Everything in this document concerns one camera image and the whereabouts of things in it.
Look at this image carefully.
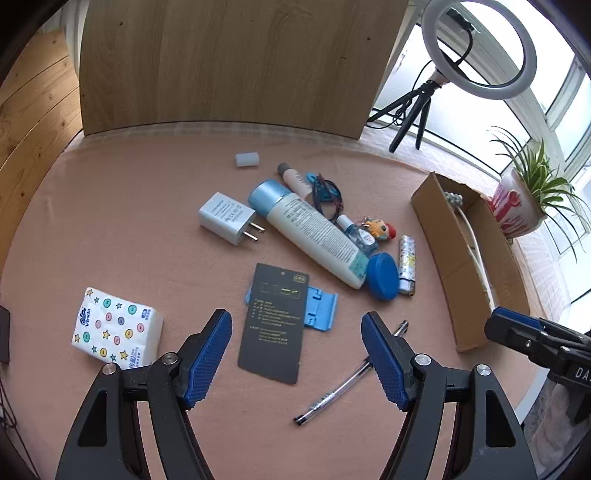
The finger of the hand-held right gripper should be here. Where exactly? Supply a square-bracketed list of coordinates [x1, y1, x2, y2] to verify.
[490, 307, 591, 344]
[484, 319, 578, 370]

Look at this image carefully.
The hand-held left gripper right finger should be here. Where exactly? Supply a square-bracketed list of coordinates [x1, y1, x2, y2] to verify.
[360, 311, 539, 480]

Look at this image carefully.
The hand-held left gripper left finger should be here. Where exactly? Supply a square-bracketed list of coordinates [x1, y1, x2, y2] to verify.
[55, 308, 233, 480]

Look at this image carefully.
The clear ballpoint pen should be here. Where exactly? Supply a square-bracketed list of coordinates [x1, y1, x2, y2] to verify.
[294, 320, 410, 426]

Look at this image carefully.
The cardboard box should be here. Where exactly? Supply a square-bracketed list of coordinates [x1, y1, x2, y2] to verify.
[411, 172, 531, 354]

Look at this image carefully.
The black printed card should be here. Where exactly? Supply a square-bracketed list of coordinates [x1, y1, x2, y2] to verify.
[238, 263, 309, 385]

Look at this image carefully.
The blue phone stand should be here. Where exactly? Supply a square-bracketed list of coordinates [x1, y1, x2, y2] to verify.
[244, 282, 339, 332]

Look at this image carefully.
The blue round jar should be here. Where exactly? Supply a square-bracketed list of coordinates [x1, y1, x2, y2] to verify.
[367, 252, 399, 301]

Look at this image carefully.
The small blue mouthwash bottle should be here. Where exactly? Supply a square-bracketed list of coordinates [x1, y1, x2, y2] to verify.
[336, 214, 379, 257]

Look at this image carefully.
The orange toy figure keychain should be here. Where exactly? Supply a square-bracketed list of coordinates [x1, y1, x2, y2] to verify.
[362, 217, 398, 241]

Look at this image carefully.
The white wall charger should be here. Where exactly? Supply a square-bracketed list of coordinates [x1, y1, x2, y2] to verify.
[198, 192, 266, 247]

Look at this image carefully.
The white tube with blue cap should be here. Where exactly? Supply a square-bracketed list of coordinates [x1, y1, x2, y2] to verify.
[248, 180, 370, 290]

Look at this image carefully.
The dark blue cable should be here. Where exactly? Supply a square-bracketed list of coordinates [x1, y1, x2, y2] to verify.
[313, 178, 348, 223]

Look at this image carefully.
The pink bottle with grey cap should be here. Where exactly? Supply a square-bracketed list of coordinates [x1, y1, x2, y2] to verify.
[277, 162, 319, 198]

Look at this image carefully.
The person's right forearm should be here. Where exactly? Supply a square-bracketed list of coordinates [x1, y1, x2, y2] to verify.
[524, 383, 583, 480]

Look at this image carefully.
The white massager with grey balls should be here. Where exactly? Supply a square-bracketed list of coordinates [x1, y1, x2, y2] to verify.
[443, 191, 495, 315]

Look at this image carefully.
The star print tissue pack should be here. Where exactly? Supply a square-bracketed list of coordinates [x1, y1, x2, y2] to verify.
[71, 287, 164, 370]

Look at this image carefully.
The potted spider plant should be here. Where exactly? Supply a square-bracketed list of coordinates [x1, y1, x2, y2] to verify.
[487, 126, 587, 264]

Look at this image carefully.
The pink felt table cover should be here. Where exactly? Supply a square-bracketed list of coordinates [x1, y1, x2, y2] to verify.
[0, 122, 555, 480]

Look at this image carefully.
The black power adapter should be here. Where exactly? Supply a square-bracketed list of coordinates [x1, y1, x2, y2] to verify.
[0, 305, 11, 365]

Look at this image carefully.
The light wooden cabinet panel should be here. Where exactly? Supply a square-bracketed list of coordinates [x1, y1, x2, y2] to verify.
[79, 0, 409, 139]

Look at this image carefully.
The black ring light cable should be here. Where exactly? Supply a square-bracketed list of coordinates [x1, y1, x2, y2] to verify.
[367, 25, 475, 131]

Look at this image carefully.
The white ring light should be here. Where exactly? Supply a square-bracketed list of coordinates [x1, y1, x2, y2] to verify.
[422, 0, 539, 100]

